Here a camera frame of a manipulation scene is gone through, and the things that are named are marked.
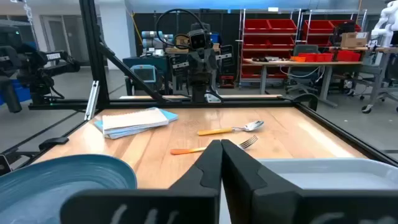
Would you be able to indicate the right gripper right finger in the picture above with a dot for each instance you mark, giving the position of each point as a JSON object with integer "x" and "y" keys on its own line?
{"x": 248, "y": 193}

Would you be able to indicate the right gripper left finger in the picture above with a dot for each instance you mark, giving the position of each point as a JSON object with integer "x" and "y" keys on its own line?
{"x": 192, "y": 186}

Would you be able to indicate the blue round plate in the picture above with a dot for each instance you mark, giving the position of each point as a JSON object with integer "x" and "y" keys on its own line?
{"x": 46, "y": 177}

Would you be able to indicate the black background robot arm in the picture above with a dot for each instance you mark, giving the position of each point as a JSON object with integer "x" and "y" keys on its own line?
{"x": 31, "y": 65}

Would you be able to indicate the blue grey industrial robot arm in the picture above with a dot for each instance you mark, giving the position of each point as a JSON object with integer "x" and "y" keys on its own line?
{"x": 152, "y": 39}

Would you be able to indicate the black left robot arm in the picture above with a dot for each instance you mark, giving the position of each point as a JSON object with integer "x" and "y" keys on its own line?
{"x": 199, "y": 90}

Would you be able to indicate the grey plastic tray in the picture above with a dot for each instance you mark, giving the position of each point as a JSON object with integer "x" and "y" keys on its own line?
{"x": 326, "y": 174}

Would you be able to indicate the metal shelf rack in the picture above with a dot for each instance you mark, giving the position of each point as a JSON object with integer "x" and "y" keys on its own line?
{"x": 241, "y": 46}
{"x": 364, "y": 18}

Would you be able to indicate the red storage bin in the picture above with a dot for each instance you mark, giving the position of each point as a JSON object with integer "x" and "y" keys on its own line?
{"x": 283, "y": 26}
{"x": 257, "y": 42}
{"x": 257, "y": 26}
{"x": 348, "y": 56}
{"x": 282, "y": 42}
{"x": 317, "y": 27}
{"x": 315, "y": 57}

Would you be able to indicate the teach pendant with screen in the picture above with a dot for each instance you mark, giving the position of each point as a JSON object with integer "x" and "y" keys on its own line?
{"x": 144, "y": 74}

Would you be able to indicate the light blue notebook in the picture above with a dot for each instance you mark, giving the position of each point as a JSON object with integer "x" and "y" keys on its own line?
{"x": 171, "y": 115}

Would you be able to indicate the white spiral notebook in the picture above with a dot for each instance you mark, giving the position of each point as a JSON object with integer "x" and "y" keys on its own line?
{"x": 133, "y": 119}

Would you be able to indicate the small orange bin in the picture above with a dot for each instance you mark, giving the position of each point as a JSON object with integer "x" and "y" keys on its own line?
{"x": 298, "y": 58}

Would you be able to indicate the grey office chair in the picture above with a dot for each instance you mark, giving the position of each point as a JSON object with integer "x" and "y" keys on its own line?
{"x": 304, "y": 49}

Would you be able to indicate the wooden top work desk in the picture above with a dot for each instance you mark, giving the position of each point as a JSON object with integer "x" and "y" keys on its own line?
{"x": 311, "y": 63}

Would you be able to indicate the cardboard box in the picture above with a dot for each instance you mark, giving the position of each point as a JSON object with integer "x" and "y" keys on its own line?
{"x": 354, "y": 40}

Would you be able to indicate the grey rolling stand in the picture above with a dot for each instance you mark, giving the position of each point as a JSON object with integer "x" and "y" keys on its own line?
{"x": 377, "y": 81}

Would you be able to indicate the blue storage bin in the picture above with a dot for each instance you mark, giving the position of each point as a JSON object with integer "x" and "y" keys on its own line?
{"x": 21, "y": 93}

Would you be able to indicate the white humanoid robot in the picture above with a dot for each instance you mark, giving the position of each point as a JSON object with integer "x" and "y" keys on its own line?
{"x": 385, "y": 21}

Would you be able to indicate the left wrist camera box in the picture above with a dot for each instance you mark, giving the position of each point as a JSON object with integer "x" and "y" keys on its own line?
{"x": 198, "y": 40}

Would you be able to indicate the black aluminium table frame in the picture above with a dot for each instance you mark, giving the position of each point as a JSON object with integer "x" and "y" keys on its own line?
{"x": 94, "y": 46}

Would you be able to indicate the silver metal bracket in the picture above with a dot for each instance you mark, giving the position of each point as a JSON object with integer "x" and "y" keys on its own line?
{"x": 92, "y": 99}

